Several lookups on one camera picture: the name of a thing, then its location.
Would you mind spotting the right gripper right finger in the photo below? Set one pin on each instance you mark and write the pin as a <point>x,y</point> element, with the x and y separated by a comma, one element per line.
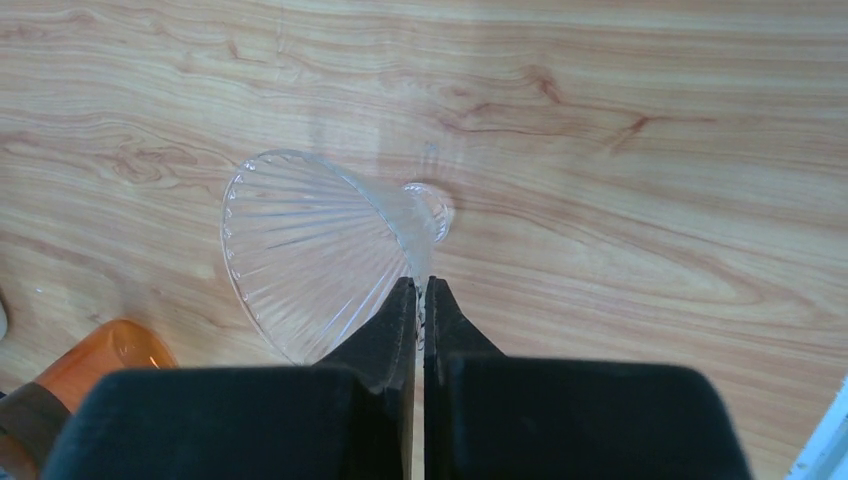
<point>489,415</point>

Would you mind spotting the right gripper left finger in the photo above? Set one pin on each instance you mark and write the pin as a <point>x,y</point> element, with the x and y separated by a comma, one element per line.
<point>348,416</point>

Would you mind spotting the orange glass carafe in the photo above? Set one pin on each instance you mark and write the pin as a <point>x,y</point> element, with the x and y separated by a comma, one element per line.
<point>34,414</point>

